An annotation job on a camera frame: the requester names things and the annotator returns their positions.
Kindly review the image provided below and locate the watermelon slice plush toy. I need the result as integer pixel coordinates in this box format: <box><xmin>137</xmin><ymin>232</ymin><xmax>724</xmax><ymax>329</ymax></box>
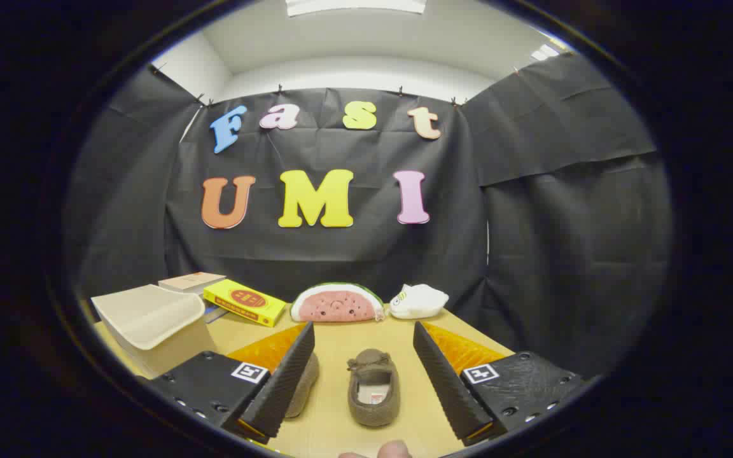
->
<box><xmin>290</xmin><ymin>282</ymin><xmax>385</xmax><ymax>323</ymax></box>

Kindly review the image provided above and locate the brown fuzzy shoe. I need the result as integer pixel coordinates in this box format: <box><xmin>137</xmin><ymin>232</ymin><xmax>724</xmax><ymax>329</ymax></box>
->
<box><xmin>285</xmin><ymin>352</ymin><xmax>320</xmax><ymax>419</ymax></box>
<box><xmin>347</xmin><ymin>348</ymin><xmax>401</xmax><ymax>427</ymax></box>

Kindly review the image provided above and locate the beige book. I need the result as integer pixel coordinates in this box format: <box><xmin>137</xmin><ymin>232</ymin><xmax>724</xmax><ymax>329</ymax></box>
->
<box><xmin>158</xmin><ymin>272</ymin><xmax>227</xmax><ymax>295</ymax></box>

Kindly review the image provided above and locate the black backdrop cloth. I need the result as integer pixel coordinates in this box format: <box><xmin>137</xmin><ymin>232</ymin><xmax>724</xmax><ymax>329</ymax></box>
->
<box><xmin>64</xmin><ymin>54</ymin><xmax>673</xmax><ymax>379</ymax></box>

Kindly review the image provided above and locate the beige fabric storage box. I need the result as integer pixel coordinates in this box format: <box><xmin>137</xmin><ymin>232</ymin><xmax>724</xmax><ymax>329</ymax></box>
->
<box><xmin>91</xmin><ymin>284</ymin><xmax>218</xmax><ymax>379</ymax></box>

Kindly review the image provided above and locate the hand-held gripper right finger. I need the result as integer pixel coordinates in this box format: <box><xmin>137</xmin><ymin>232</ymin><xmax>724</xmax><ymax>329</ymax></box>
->
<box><xmin>413</xmin><ymin>321</ymin><xmax>587</xmax><ymax>446</ymax></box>

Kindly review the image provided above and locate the yellow book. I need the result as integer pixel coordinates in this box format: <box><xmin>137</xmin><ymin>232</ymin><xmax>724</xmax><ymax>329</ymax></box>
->
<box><xmin>203</xmin><ymin>279</ymin><xmax>288</xmax><ymax>328</ymax></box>

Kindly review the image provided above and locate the white plush toy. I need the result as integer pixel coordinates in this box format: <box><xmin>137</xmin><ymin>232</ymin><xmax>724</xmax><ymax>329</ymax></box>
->
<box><xmin>389</xmin><ymin>284</ymin><xmax>450</xmax><ymax>320</ymax></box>

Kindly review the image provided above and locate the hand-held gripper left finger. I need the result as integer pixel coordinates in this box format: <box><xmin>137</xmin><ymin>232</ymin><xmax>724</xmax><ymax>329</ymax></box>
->
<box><xmin>150</xmin><ymin>321</ymin><xmax>316</xmax><ymax>445</ymax></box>

